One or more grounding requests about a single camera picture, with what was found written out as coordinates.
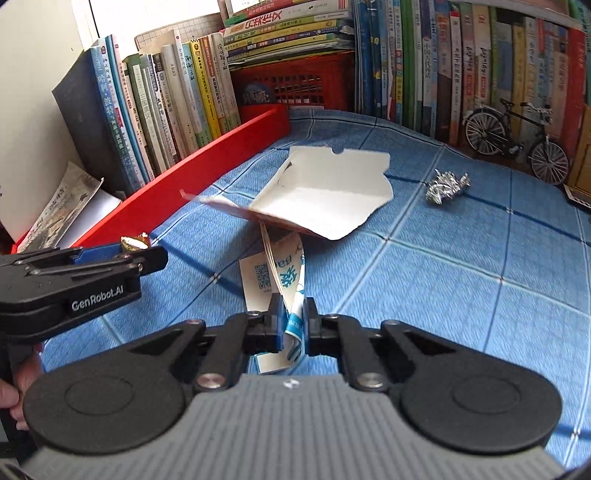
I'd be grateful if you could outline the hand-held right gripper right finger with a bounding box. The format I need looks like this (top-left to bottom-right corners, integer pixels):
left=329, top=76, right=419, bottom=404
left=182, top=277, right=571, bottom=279
left=305, top=296, right=467, bottom=391

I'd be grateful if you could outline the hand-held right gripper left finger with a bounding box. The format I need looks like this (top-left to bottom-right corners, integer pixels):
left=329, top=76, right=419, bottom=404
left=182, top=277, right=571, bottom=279
left=124, top=293, right=284, bottom=391

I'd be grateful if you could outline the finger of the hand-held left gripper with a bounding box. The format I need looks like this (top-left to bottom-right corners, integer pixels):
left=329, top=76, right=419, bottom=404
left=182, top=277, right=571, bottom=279
left=28, top=247, right=169, bottom=281
left=0, top=244, right=126, bottom=273

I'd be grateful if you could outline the gold candy wrapper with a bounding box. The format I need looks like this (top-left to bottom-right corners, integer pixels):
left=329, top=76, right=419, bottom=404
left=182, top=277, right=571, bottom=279
left=120, top=233, right=151, bottom=252

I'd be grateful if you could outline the blue white paper package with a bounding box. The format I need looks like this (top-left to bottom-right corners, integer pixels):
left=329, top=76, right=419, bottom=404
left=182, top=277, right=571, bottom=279
left=238, top=222, right=308, bottom=374

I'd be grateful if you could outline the short row of upright books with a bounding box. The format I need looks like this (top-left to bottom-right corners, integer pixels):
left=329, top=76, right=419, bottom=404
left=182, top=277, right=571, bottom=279
left=52, top=28, right=242, bottom=195

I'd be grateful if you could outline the stack of flat-lying books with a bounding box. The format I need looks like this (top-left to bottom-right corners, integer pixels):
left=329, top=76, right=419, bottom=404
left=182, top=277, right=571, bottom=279
left=223, top=0, right=356, bottom=70

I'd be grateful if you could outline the long row of upright books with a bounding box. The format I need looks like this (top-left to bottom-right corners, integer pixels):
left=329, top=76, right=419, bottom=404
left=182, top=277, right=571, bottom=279
left=353, top=0, right=591, bottom=162

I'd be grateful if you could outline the person's left hand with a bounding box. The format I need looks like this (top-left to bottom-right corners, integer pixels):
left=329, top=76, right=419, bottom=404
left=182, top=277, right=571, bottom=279
left=0, top=348, right=45, bottom=431

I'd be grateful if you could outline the illustrated paperback book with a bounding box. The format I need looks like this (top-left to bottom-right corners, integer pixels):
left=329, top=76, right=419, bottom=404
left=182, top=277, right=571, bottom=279
left=16, top=161, right=123, bottom=254

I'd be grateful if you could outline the red cardboard box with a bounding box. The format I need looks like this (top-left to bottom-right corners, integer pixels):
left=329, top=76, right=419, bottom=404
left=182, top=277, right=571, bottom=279
left=11, top=104, right=291, bottom=254

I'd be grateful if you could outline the blue checkered tablecloth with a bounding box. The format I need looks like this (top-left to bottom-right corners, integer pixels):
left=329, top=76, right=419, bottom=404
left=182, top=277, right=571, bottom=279
left=41, top=108, right=591, bottom=472

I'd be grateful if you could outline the white torn paper sheet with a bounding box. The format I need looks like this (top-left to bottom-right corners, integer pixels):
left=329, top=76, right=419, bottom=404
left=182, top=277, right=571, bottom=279
left=180, top=145, right=394, bottom=241

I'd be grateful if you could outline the crumpled silver foil wrapper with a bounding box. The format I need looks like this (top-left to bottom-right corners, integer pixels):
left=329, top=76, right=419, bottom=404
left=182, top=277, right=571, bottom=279
left=426, top=168, right=472, bottom=205

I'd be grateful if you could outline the grey grid-lined board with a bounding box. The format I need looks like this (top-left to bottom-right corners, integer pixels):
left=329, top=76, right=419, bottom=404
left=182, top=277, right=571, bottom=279
left=134, top=14, right=227, bottom=56

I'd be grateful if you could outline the red plastic crate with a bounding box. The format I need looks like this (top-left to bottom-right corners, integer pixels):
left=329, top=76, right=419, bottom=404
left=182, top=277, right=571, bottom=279
left=229, top=51, right=356, bottom=112

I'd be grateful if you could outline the miniature black bicycle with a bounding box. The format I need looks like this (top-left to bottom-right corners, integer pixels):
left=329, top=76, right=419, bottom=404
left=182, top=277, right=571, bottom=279
left=462, top=98, right=570, bottom=182

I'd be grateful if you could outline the wooden drawer box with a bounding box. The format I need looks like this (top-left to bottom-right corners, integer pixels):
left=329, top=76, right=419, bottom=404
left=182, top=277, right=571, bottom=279
left=566, top=134, right=591, bottom=190

